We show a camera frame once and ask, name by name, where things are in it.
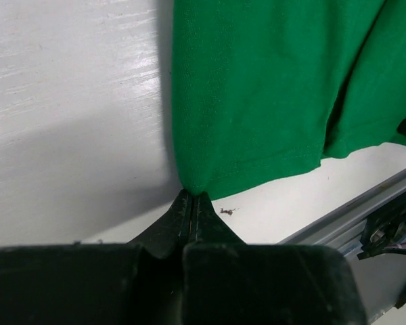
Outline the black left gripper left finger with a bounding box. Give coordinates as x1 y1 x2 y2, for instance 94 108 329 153
0 191 193 324

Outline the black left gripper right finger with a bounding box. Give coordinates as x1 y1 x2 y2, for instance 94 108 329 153
182 194 367 324

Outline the green t shirt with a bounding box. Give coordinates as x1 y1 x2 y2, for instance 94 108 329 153
171 1 406 199

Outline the aluminium frame rail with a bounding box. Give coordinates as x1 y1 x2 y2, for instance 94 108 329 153
283 169 406 322

